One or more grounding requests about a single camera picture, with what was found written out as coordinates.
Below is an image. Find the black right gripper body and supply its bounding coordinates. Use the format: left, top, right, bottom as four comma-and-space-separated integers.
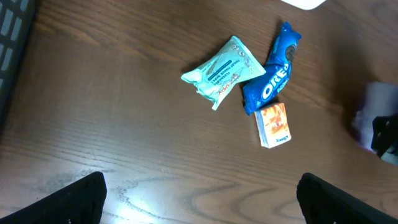
371, 114, 397, 166

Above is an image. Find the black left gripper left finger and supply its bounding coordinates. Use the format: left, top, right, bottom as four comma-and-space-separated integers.
1, 172, 107, 224

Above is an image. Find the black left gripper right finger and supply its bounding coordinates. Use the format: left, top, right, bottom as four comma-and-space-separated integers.
297, 172, 397, 224

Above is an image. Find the red purple snack packet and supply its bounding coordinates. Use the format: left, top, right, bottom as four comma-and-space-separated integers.
352, 82, 397, 151

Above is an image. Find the orange tissue pack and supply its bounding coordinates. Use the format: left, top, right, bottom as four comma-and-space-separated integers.
254, 103, 292, 149

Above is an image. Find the blue Oreo packet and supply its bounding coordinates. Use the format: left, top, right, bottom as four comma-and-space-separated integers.
243, 22, 301, 115

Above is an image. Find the teal wipes packet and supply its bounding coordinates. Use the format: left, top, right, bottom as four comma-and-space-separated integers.
181, 35, 266, 110

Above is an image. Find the grey plastic basket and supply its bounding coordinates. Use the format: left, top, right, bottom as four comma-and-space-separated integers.
1, 0, 36, 123

